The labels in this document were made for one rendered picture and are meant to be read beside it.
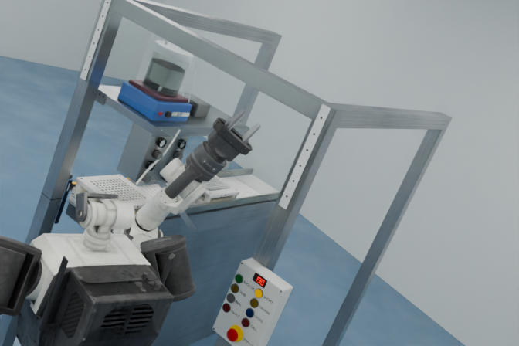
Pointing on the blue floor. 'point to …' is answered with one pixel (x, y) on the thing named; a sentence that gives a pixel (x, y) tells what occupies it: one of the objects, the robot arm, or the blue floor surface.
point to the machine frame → (341, 120)
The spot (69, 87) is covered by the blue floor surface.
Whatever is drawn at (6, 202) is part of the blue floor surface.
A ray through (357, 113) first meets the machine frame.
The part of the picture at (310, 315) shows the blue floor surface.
